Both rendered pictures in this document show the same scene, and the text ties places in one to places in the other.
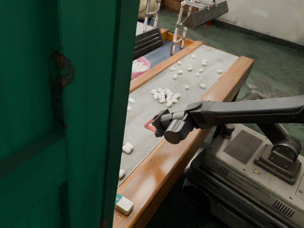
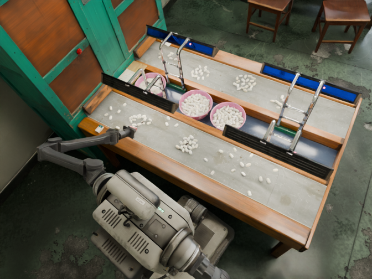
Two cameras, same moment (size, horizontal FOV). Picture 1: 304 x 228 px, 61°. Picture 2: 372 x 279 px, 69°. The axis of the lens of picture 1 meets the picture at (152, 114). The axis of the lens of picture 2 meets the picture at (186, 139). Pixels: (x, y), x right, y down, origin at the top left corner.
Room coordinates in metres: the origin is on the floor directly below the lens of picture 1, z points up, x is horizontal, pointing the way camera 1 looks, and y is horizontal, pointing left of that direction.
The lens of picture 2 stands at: (1.43, -0.99, 2.47)
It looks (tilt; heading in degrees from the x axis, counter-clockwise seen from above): 59 degrees down; 107
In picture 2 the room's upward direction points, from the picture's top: 12 degrees counter-clockwise
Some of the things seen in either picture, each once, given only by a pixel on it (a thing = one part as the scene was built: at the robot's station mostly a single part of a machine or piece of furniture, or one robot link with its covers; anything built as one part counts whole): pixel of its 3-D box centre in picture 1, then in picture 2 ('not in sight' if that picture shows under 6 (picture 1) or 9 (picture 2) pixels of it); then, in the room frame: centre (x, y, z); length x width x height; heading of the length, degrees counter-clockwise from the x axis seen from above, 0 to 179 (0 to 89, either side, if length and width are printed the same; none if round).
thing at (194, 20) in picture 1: (209, 12); (274, 148); (1.70, -0.23, 1.08); 0.62 x 0.08 x 0.07; 156
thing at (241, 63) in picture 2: not in sight; (243, 71); (1.55, 0.75, 0.67); 1.81 x 0.12 x 0.19; 156
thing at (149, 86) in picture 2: not in sight; (150, 98); (0.85, 0.24, 0.90); 0.20 x 0.19 x 0.45; 156
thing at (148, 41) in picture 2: not in sight; (145, 44); (0.67, 0.92, 0.83); 0.30 x 0.06 x 0.07; 66
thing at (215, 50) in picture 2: not in sight; (180, 39); (1.05, 0.68, 1.08); 0.62 x 0.08 x 0.07; 156
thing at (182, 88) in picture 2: not in sight; (177, 63); (1.02, 0.61, 0.90); 0.20 x 0.19 x 0.45; 156
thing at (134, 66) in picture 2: not in sight; (129, 76); (0.58, 0.59, 0.77); 0.33 x 0.15 x 0.01; 66
